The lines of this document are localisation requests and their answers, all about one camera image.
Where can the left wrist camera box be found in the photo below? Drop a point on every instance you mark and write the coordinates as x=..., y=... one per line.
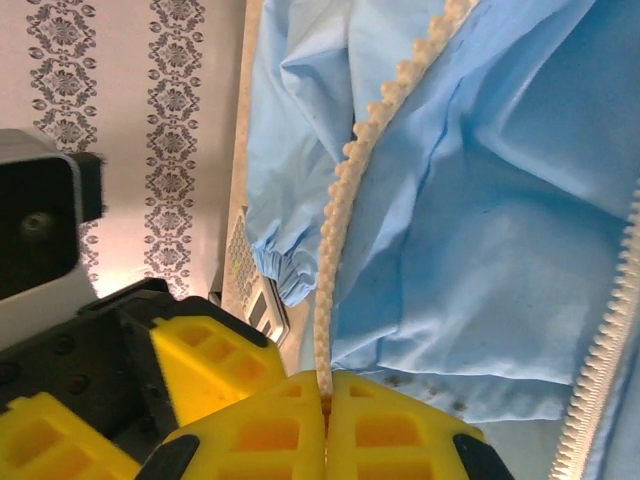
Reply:
x=35, y=220

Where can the light blue zip jacket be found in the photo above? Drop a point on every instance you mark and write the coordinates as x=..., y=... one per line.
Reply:
x=450, y=200

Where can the white digital scale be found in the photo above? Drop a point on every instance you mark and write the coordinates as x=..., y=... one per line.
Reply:
x=250, y=280

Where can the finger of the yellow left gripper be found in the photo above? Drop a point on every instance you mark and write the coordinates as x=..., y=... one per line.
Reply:
x=55, y=445
x=220, y=360

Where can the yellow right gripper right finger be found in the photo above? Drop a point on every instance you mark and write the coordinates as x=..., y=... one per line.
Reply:
x=390, y=435

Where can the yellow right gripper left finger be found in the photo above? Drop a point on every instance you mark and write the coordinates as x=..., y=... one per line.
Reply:
x=260, y=440

